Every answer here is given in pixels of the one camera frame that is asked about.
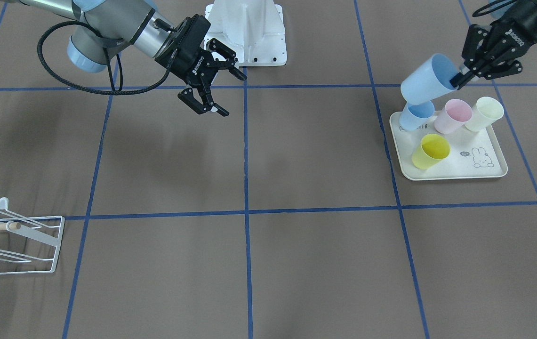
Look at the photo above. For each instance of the cream plastic tray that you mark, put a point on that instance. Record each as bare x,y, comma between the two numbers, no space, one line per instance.
472,155

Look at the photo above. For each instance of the light blue plastic cup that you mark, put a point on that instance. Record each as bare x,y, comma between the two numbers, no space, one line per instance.
429,81

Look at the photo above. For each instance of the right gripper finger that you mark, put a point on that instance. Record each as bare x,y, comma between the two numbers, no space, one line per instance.
226,62
201,102

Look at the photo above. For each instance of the pale green plastic cup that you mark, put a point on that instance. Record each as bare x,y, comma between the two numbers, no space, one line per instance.
485,112

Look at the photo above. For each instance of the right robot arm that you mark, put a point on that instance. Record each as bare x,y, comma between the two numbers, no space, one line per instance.
104,28

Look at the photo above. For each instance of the white wire cup rack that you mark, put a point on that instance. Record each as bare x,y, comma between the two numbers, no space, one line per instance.
29,245

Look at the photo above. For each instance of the yellow plastic cup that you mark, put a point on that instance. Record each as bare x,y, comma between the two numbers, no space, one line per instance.
433,148

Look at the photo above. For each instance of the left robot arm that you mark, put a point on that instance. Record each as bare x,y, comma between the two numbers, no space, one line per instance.
500,8

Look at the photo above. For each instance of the pink plastic cup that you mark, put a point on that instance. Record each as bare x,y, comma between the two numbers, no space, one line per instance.
455,114

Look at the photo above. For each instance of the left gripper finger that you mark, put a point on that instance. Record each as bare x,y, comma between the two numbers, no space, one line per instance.
493,69
465,76

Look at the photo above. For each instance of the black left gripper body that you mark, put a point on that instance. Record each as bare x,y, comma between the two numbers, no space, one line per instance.
512,34

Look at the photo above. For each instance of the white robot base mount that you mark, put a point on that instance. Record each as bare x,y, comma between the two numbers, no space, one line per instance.
253,29

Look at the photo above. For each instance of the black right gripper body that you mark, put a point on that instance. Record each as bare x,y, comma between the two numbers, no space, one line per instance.
187,60

